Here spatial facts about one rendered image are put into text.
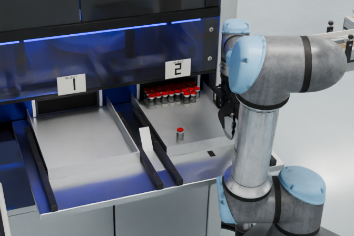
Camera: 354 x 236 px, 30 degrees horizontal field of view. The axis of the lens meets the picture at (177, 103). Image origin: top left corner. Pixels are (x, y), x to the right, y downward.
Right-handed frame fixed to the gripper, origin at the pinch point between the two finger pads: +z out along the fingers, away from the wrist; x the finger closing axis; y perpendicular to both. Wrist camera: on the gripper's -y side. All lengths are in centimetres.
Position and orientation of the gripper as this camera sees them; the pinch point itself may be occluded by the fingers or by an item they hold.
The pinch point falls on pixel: (232, 137)
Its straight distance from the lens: 194.8
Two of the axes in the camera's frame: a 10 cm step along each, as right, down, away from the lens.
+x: -9.4, 1.6, -3.2
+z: -0.2, 8.8, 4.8
